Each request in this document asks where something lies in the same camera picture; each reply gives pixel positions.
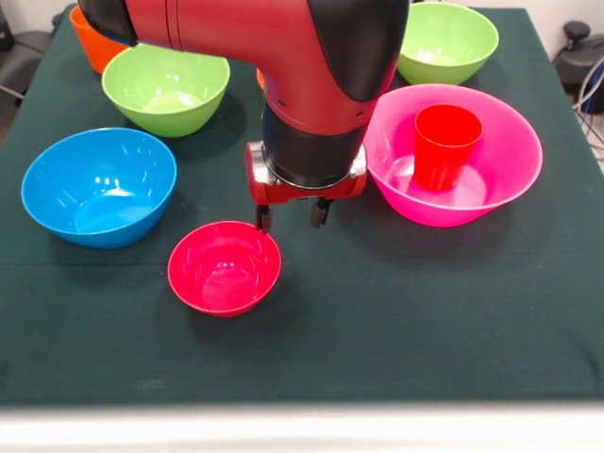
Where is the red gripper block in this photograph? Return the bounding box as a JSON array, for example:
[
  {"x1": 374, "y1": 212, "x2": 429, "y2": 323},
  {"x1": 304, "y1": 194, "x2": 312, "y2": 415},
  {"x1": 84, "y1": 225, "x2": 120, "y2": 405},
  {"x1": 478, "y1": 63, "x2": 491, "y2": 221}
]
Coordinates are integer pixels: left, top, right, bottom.
[{"x1": 244, "y1": 170, "x2": 369, "y2": 235}]

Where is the small crimson pink bowl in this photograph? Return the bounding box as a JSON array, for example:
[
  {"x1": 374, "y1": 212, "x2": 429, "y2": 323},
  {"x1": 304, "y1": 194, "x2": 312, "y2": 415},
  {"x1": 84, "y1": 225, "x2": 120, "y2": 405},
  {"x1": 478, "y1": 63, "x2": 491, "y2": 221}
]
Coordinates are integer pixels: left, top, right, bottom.
[{"x1": 167, "y1": 220, "x2": 283, "y2": 318}]

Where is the red cup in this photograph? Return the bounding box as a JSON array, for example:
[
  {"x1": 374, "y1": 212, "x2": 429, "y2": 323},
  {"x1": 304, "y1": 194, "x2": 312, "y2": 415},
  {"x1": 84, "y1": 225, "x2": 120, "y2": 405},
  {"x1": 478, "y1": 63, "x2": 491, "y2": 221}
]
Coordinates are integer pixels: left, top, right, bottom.
[{"x1": 413, "y1": 104, "x2": 484, "y2": 193}]

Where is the large magenta bowl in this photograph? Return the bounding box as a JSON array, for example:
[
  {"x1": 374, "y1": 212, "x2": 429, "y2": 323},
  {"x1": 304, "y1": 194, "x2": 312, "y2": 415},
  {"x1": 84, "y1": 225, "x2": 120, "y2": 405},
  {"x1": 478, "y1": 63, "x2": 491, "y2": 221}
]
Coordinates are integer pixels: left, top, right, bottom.
[{"x1": 362, "y1": 83, "x2": 545, "y2": 229}]

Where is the dark green table cloth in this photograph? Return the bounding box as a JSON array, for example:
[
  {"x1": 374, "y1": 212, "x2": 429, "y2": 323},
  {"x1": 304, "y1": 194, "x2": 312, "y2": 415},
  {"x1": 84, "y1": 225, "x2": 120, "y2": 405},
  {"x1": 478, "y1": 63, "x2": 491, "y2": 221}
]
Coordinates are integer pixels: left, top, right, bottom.
[{"x1": 0, "y1": 3, "x2": 604, "y2": 407}]

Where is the lime green bowl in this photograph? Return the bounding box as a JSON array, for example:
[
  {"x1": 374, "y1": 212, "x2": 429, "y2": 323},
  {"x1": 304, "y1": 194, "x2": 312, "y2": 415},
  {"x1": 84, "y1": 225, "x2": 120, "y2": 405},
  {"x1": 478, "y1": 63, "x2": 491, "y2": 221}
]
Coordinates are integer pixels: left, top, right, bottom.
[
  {"x1": 396, "y1": 2, "x2": 500, "y2": 87},
  {"x1": 101, "y1": 42, "x2": 231, "y2": 139}
]

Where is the light blue bowl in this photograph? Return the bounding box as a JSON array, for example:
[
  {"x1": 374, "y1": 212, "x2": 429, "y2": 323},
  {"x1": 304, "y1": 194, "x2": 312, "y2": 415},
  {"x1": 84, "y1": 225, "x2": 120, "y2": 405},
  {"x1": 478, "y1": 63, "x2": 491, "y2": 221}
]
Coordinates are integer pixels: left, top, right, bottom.
[{"x1": 20, "y1": 126, "x2": 178, "y2": 250}]

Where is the orange cup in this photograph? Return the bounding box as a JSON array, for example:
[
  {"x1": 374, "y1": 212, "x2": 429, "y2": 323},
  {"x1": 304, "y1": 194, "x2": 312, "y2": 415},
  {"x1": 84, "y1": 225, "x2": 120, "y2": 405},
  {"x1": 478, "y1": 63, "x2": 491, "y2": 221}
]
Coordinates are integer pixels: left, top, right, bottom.
[{"x1": 69, "y1": 4, "x2": 131, "y2": 75}]

